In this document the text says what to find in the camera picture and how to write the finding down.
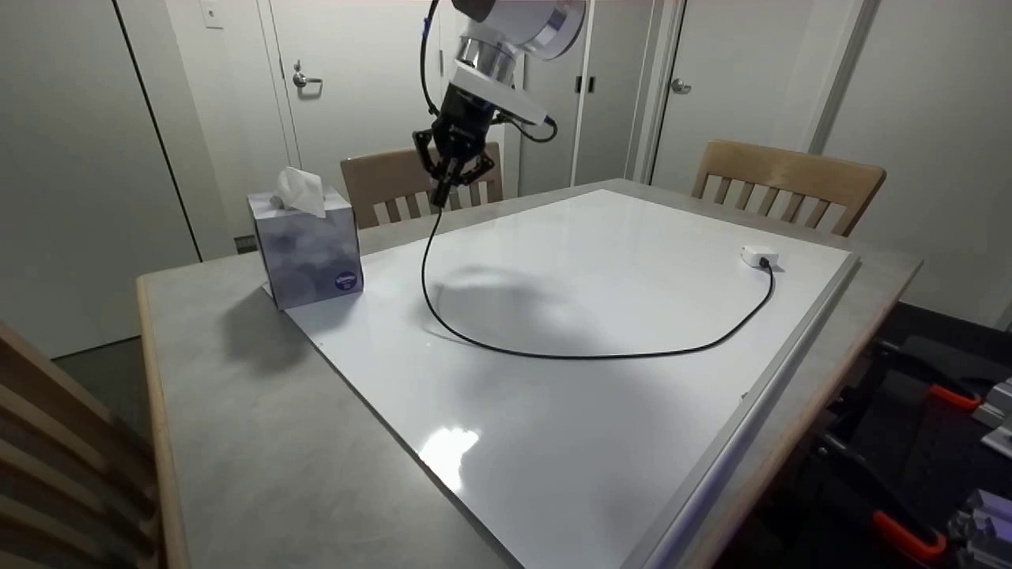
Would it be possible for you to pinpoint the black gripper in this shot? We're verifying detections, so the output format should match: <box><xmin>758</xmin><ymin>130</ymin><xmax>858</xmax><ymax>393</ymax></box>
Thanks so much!
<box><xmin>410</xmin><ymin>84</ymin><xmax>504</xmax><ymax>213</ymax></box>

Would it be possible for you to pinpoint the black charger cable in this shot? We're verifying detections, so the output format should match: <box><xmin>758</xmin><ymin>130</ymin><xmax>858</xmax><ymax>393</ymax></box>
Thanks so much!
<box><xmin>414</xmin><ymin>203</ymin><xmax>781</xmax><ymax>367</ymax></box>

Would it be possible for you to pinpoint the white charger plug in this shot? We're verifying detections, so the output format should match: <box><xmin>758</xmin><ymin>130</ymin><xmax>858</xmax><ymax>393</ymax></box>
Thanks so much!
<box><xmin>739</xmin><ymin>243</ymin><xmax>789</xmax><ymax>271</ymax></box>

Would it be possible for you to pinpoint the wooden slat back chair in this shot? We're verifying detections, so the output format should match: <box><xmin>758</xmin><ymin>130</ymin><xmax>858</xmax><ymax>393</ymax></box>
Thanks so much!
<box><xmin>0</xmin><ymin>319</ymin><xmax>167</xmax><ymax>569</ymax></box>
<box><xmin>690</xmin><ymin>140</ymin><xmax>890</xmax><ymax>239</ymax></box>
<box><xmin>338</xmin><ymin>140</ymin><xmax>506</xmax><ymax>235</ymax></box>

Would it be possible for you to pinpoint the blue tissue box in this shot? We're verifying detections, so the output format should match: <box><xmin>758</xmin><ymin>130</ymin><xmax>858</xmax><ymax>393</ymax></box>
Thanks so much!
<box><xmin>246</xmin><ymin>165</ymin><xmax>370</xmax><ymax>311</ymax></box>

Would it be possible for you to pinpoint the large white board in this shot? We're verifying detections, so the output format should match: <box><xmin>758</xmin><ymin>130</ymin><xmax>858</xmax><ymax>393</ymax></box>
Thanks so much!
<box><xmin>282</xmin><ymin>186</ymin><xmax>862</xmax><ymax>569</ymax></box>

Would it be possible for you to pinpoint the white door lever handle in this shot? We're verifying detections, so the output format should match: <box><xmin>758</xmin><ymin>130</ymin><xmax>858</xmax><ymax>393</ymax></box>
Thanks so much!
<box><xmin>260</xmin><ymin>0</ymin><xmax>452</xmax><ymax>203</ymax></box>

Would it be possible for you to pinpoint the silver door lever handle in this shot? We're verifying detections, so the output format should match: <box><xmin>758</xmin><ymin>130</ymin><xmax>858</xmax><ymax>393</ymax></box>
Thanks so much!
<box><xmin>288</xmin><ymin>61</ymin><xmax>329</xmax><ymax>104</ymax></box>

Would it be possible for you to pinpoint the black clamp orange handle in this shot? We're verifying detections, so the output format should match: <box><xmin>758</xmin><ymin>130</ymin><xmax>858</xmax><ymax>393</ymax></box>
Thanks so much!
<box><xmin>867</xmin><ymin>510</ymin><xmax>953</xmax><ymax>562</ymax></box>
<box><xmin>925</xmin><ymin>378</ymin><xmax>986</xmax><ymax>420</ymax></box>

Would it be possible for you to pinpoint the aluminium extrusion rail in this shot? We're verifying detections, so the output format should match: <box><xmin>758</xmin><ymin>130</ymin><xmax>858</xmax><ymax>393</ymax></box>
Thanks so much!
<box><xmin>943</xmin><ymin>482</ymin><xmax>1012</xmax><ymax>569</ymax></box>

